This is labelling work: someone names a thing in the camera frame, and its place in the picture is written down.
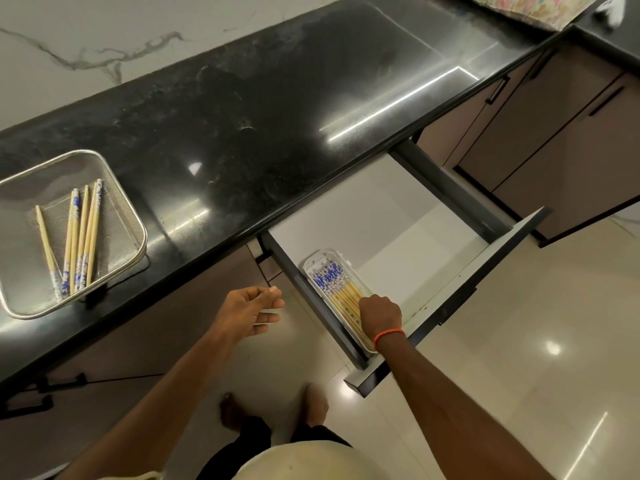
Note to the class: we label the floral pillow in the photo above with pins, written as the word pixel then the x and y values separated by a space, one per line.
pixel 525 7

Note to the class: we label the white drawer with brown front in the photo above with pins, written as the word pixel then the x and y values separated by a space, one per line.
pixel 380 214

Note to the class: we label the person's left foot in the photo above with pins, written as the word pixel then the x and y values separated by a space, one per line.
pixel 232 412

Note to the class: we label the person's right hand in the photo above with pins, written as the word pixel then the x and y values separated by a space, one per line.
pixel 382 314

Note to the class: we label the black trousers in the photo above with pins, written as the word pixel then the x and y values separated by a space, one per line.
pixel 255 439

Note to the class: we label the white crumpled cloth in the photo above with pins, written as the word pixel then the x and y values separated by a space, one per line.
pixel 612 9

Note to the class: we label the person's right foot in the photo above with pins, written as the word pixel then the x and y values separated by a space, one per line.
pixel 316 407

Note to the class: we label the person's right forearm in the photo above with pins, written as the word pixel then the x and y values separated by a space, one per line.
pixel 450 419

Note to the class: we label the cream shirt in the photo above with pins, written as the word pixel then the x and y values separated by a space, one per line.
pixel 310 464

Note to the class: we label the white plastic cutlery box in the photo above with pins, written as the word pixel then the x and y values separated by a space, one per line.
pixel 325 255

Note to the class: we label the red wrist band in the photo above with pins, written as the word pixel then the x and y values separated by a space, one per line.
pixel 390 333

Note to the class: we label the bundle of patterned chopsticks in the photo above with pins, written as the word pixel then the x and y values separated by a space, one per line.
pixel 332 282

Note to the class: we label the metal mesh tray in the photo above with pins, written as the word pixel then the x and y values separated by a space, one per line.
pixel 25 234

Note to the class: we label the person's left hand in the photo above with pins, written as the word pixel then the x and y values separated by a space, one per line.
pixel 245 309

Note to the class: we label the person's foot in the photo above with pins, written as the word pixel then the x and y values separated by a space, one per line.
pixel 316 407
pixel 232 412

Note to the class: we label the brown cabinet door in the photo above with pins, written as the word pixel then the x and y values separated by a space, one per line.
pixel 540 129
pixel 590 179
pixel 460 124

